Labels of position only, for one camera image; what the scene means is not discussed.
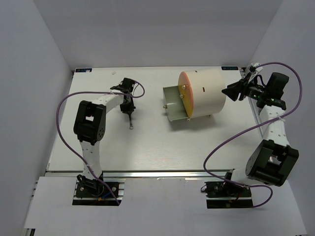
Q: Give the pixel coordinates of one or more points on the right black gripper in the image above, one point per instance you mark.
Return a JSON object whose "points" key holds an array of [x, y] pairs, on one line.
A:
{"points": [[234, 89]]}

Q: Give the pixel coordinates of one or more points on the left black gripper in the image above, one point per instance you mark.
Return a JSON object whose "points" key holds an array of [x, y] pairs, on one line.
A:
{"points": [[130, 108]]}

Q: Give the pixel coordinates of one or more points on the round cream drawer cabinet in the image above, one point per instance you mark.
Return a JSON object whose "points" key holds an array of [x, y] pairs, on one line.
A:
{"points": [[200, 91]]}

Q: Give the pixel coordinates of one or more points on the small silver wrench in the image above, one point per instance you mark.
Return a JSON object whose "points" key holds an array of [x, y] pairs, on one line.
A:
{"points": [[130, 122]]}

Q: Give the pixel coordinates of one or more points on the grey green bottom drawer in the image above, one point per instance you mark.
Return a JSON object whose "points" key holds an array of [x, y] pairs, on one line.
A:
{"points": [[173, 104]]}

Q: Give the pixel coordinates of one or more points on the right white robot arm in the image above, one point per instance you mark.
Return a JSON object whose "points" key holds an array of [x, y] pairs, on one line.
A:
{"points": [[274, 158]]}

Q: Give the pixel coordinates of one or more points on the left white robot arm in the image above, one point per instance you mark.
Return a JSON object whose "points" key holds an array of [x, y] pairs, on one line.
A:
{"points": [[90, 124]]}

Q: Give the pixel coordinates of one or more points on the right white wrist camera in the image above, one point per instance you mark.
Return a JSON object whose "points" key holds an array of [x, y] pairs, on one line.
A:
{"points": [[252, 70]]}

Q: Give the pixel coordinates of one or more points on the aluminium front rail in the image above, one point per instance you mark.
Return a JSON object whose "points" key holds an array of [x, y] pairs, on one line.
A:
{"points": [[137, 174]]}

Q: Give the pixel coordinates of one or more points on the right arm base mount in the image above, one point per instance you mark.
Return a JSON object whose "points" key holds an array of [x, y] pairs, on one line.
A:
{"points": [[225, 195]]}

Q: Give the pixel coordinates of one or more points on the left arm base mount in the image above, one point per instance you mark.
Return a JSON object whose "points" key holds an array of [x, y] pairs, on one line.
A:
{"points": [[87, 196]]}

